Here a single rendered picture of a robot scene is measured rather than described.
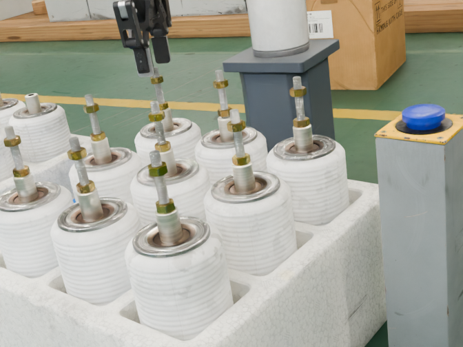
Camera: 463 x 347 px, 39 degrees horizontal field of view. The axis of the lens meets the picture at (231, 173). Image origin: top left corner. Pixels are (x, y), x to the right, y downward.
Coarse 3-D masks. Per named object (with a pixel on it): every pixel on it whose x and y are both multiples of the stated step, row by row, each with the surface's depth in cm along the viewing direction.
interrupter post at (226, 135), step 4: (220, 120) 85; (224, 120) 85; (228, 120) 85; (220, 124) 85; (224, 124) 85; (220, 128) 85; (224, 128) 85; (220, 132) 86; (224, 132) 85; (228, 132) 85; (220, 136) 86; (224, 136) 86; (228, 136) 85; (232, 136) 86; (224, 140) 86; (228, 140) 86
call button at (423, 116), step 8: (424, 104) 64; (432, 104) 64; (408, 112) 63; (416, 112) 62; (424, 112) 62; (432, 112) 62; (440, 112) 61; (408, 120) 62; (416, 120) 61; (424, 120) 61; (432, 120) 61; (440, 120) 61; (416, 128) 62; (424, 128) 62; (432, 128) 62
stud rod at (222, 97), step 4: (216, 72) 83; (220, 72) 83; (216, 76) 83; (220, 76) 83; (216, 80) 83; (220, 80) 83; (224, 88) 84; (220, 92) 84; (224, 92) 84; (220, 96) 84; (224, 96) 84; (220, 100) 84; (224, 100) 84; (220, 104) 84; (224, 104) 84; (220, 108) 85; (224, 108) 85; (228, 116) 85
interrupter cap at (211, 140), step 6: (246, 126) 89; (210, 132) 89; (216, 132) 89; (246, 132) 87; (252, 132) 87; (204, 138) 87; (210, 138) 87; (216, 138) 87; (246, 138) 85; (252, 138) 84; (204, 144) 85; (210, 144) 85; (216, 144) 84; (222, 144) 84; (228, 144) 84; (246, 144) 84
